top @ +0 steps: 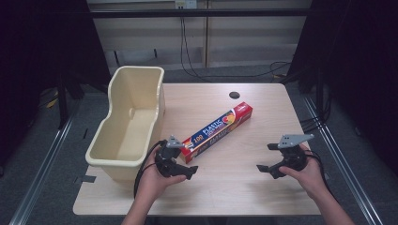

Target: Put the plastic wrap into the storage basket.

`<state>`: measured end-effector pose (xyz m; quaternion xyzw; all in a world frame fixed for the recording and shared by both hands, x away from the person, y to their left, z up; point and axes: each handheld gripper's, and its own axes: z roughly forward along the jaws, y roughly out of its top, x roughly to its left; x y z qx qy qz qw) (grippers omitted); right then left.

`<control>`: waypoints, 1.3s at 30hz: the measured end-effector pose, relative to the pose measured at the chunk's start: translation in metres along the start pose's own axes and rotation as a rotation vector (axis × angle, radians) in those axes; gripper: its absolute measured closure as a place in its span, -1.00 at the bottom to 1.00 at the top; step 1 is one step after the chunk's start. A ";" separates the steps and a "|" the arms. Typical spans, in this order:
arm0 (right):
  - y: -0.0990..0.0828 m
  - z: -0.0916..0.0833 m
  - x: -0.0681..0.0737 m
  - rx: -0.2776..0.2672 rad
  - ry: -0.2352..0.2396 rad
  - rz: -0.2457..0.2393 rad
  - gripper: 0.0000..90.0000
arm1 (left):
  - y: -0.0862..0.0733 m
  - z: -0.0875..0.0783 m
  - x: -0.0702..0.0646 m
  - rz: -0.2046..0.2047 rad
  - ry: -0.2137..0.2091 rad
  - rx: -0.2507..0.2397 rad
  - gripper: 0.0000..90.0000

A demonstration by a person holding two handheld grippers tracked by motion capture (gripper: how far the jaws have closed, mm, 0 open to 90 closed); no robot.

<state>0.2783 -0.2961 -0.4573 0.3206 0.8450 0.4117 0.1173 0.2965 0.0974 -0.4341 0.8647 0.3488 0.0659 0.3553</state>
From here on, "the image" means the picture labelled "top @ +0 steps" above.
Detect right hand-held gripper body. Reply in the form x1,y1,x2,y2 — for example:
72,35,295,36
276,133,315,173

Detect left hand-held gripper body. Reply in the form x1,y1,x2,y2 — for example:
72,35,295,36
154,135,186,178

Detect plastic wrap box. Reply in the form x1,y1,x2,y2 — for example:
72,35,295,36
179,101,253,165

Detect person's right hand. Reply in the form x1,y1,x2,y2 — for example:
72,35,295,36
278,142,330,201

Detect person's left hand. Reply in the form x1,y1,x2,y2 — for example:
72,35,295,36
135,146,188,205

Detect cream plastic bin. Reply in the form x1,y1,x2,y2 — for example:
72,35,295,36
84,65,166,184

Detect black tape strip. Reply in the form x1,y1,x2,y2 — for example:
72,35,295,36
73,174,97,185

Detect dark curtain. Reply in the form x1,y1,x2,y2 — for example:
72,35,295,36
0,0,111,176
285,0,398,176

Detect black metal stand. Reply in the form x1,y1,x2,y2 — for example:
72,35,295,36
56,73,84,130

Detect black horizontal bar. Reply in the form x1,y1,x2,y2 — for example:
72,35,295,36
89,7,314,19

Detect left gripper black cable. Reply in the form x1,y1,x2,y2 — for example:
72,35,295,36
132,139,169,200

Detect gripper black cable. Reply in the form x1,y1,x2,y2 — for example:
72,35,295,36
132,139,169,200
302,149,337,201

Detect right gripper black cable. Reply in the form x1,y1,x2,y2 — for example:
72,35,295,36
302,149,337,201

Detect black floor cables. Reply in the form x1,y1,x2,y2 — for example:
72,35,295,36
298,90,333,134

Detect metal floor rail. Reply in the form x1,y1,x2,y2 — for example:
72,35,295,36
8,99,83,225
302,95,384,225

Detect black wall cables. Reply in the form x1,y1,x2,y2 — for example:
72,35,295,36
179,16,293,84

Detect white wall outlet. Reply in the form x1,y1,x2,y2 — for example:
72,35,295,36
175,0,198,9

